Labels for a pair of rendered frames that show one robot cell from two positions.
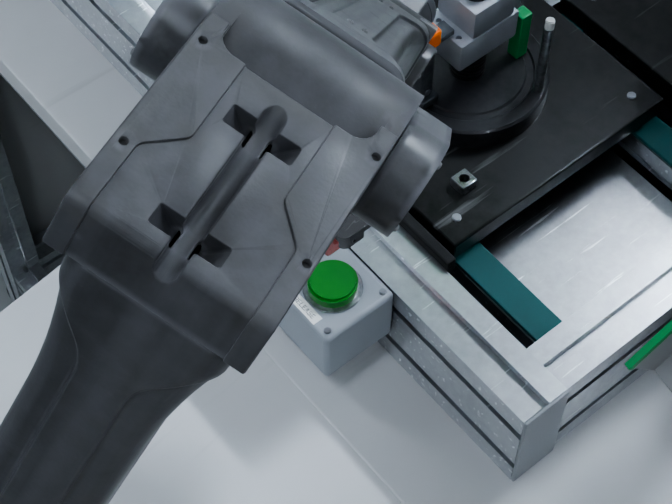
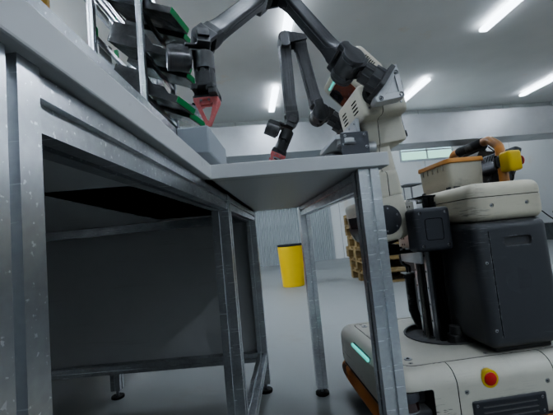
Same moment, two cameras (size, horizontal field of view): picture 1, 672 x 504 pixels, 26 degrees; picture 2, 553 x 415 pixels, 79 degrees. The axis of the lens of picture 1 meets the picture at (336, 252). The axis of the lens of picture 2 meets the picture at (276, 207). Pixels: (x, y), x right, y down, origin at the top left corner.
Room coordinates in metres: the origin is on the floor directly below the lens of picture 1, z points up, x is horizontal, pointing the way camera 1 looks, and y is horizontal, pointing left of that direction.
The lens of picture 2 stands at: (1.18, 0.71, 0.71)
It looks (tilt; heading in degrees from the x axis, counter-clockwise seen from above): 5 degrees up; 221
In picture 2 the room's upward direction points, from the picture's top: 6 degrees counter-clockwise
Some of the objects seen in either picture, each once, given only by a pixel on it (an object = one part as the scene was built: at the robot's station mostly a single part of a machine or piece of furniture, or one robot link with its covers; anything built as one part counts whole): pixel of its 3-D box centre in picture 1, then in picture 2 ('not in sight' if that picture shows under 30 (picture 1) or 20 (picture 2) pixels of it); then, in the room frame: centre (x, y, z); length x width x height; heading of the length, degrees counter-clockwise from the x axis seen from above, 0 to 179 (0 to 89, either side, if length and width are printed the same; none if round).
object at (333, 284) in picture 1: (332, 286); not in sight; (0.61, 0.00, 0.96); 0.04 x 0.04 x 0.02
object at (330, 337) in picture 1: (279, 250); (204, 151); (0.66, 0.05, 0.93); 0.21 x 0.07 x 0.06; 39
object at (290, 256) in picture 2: not in sight; (291, 264); (-2.52, -2.31, 0.29); 0.36 x 0.36 x 0.57
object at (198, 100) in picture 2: not in sight; (208, 111); (0.60, 0.00, 1.06); 0.07 x 0.07 x 0.09; 40
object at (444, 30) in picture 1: (430, 55); not in sight; (0.78, -0.08, 1.04); 0.04 x 0.02 x 0.08; 129
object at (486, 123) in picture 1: (466, 75); not in sight; (0.81, -0.11, 0.98); 0.14 x 0.14 x 0.02
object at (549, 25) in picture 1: (544, 55); not in sight; (0.78, -0.17, 1.03); 0.01 x 0.01 x 0.08
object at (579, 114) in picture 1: (464, 90); not in sight; (0.81, -0.11, 0.96); 0.24 x 0.24 x 0.02; 39
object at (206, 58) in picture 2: not in sight; (202, 62); (0.61, 0.00, 1.20); 0.07 x 0.06 x 0.07; 152
